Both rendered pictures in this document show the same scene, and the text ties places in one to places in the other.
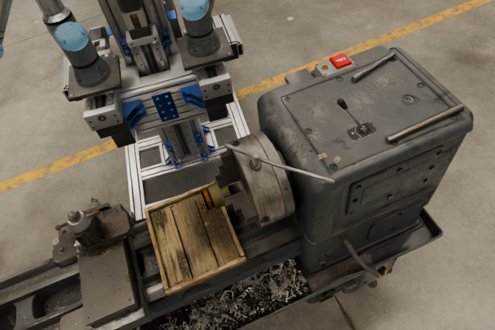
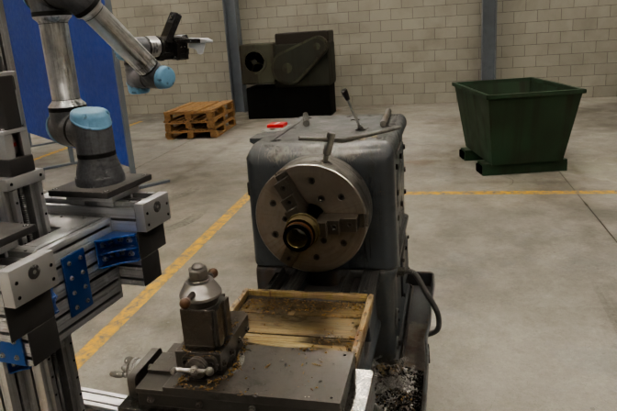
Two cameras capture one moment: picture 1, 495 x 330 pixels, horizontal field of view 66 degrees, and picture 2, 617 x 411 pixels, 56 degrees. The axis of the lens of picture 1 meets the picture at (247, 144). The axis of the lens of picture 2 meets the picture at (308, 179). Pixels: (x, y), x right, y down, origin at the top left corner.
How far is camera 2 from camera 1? 1.50 m
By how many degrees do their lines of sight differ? 61
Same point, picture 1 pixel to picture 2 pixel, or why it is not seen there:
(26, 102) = not seen: outside the picture
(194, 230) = (288, 322)
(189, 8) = (95, 114)
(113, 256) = (257, 356)
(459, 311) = (489, 387)
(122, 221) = not seen: hidden behind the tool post
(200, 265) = (343, 329)
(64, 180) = not seen: outside the picture
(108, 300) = (324, 373)
